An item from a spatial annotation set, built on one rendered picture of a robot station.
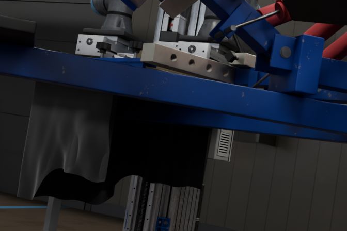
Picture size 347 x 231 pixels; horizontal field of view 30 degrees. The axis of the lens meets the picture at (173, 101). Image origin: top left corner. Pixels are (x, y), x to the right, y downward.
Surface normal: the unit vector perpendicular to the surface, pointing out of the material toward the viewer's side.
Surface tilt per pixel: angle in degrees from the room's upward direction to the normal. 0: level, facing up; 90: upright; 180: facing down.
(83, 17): 90
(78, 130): 96
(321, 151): 90
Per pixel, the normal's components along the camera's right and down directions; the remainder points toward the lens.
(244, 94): 0.22, -0.04
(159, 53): 0.67, 0.05
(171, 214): -0.44, -0.14
